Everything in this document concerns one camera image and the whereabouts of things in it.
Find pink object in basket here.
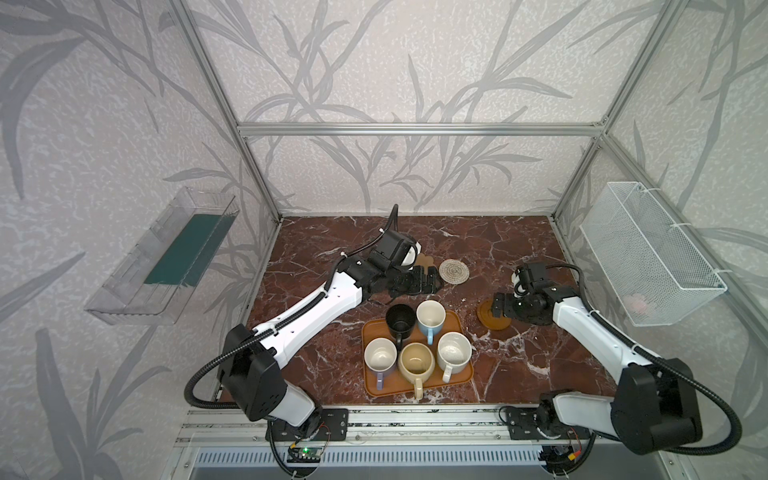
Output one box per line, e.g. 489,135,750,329
622,294,651,315

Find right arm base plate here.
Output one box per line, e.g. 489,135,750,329
497,405,591,441

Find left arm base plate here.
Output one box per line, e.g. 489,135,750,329
268,408,350,442

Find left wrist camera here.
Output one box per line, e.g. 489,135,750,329
368,231,421,271

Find cork flower coaster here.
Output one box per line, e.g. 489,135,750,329
415,253,435,268

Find white speckled mug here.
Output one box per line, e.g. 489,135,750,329
437,332,472,383

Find right wired circuit board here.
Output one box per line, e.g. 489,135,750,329
539,445,581,475

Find aluminium front rail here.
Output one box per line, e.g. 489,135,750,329
173,403,679,449

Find woven round coaster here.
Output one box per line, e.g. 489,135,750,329
438,259,470,285

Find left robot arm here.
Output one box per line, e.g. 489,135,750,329
183,230,422,438

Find clear plastic wall bin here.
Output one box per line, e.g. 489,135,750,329
85,187,240,326

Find beige glazed mug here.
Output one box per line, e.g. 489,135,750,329
398,342,436,401

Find orange plastic tray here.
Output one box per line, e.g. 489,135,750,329
363,329,474,397

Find white wire mesh basket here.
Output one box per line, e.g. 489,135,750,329
580,181,728,327

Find light blue mug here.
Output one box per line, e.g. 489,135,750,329
416,300,447,345

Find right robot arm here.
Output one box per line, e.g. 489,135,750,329
489,263,743,456

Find black mug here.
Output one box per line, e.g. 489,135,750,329
385,304,417,351

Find purple mug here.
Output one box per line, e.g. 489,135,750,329
364,338,398,391

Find green lit circuit board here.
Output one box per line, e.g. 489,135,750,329
287,444,325,464

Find large round wooden coaster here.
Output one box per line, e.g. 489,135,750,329
476,299,511,331

